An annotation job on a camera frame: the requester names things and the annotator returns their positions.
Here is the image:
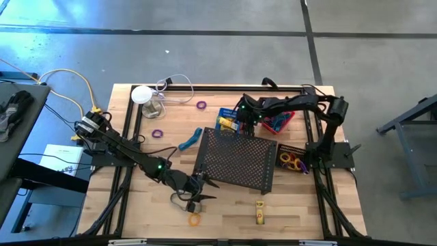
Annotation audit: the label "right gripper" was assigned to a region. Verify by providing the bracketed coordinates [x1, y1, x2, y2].
[237, 94, 264, 136]

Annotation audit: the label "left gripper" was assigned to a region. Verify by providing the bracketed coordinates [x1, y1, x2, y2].
[183, 172, 221, 206]

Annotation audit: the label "wide blue rubber band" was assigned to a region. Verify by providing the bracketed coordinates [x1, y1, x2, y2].
[269, 114, 294, 133]

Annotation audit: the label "black perforated metal shelf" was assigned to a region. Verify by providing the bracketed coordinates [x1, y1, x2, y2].
[193, 126, 278, 195]

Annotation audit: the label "blue carabiner strap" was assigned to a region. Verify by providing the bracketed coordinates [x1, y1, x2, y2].
[178, 127, 203, 152]

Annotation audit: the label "small yellow crayon pack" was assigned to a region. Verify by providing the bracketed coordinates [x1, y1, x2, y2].
[255, 200, 266, 226]

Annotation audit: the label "red plastic basket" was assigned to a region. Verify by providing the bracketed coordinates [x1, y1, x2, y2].
[261, 111, 296, 135]

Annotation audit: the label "blue plastic basket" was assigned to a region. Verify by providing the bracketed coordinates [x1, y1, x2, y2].
[215, 107, 242, 133]

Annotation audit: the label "black mesh basket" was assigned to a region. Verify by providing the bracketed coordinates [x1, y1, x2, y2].
[274, 143, 311, 175]

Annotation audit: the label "white round disc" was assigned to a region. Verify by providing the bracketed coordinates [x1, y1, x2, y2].
[130, 85, 154, 105]

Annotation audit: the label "white booklet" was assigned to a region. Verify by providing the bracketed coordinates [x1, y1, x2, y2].
[38, 143, 85, 178]

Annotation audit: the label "grey side table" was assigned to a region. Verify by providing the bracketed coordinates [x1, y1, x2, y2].
[0, 81, 90, 235]

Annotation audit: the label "grey work gloves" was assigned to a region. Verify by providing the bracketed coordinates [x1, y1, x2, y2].
[0, 90, 36, 143]

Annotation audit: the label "black cable loop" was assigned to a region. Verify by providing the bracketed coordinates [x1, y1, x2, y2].
[261, 77, 278, 90]

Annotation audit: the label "silver metal bracket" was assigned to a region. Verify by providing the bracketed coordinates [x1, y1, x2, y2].
[108, 238, 147, 246]
[299, 240, 338, 246]

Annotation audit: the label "white cable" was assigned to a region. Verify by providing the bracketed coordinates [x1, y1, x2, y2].
[155, 73, 195, 105]

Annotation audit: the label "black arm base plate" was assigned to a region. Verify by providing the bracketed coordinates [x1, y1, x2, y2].
[91, 150, 139, 167]
[305, 141, 362, 169]

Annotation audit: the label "yellow extension cord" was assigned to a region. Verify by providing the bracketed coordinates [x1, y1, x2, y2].
[36, 68, 102, 115]
[0, 57, 85, 142]

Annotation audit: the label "blue-grey metal table frame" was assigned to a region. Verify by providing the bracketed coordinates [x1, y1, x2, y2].
[376, 94, 437, 202]

